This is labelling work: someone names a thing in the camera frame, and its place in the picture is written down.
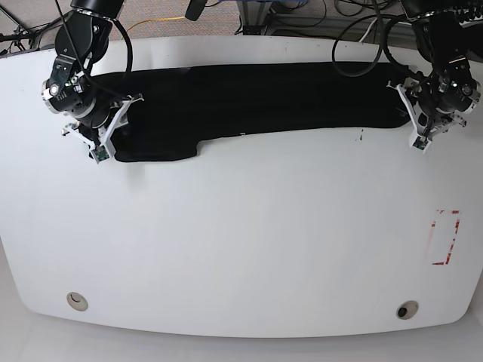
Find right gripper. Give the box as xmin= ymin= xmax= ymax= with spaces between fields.
xmin=62 ymin=94 xmax=144 ymax=150

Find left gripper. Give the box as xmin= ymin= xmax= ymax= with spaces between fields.
xmin=387 ymin=78 xmax=467 ymax=141

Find black graphic T-shirt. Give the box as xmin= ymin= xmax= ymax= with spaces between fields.
xmin=98 ymin=62 xmax=409 ymax=162

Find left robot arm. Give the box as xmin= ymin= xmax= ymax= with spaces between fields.
xmin=381 ymin=1 xmax=482 ymax=151

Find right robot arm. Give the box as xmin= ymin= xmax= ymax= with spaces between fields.
xmin=42 ymin=1 xmax=143 ymax=161

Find black tripod leg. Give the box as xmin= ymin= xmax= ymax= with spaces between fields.
xmin=0 ymin=0 xmax=69 ymax=54

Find red tape rectangle marking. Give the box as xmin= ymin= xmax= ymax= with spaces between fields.
xmin=428 ymin=210 xmax=461 ymax=265

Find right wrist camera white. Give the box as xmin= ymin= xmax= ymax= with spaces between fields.
xmin=88 ymin=98 xmax=135 ymax=165

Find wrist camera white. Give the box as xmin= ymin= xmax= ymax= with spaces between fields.
xmin=88 ymin=98 xmax=135 ymax=165
xmin=395 ymin=84 xmax=432 ymax=153

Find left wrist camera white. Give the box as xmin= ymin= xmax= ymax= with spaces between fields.
xmin=395 ymin=84 xmax=432 ymax=153

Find yellow cable on floor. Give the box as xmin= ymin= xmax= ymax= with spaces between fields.
xmin=121 ymin=17 xmax=186 ymax=41

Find left table cable grommet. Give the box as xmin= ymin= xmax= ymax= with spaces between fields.
xmin=66 ymin=292 xmax=88 ymax=312

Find table cable grommet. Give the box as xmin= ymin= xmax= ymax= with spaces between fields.
xmin=396 ymin=300 xmax=419 ymax=320
xmin=66 ymin=292 xmax=88 ymax=312

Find aluminium frame stand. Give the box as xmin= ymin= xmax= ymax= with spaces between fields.
xmin=235 ymin=1 xmax=275 ymax=35

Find right table cable grommet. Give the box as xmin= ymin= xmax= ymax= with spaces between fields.
xmin=396 ymin=300 xmax=419 ymax=320

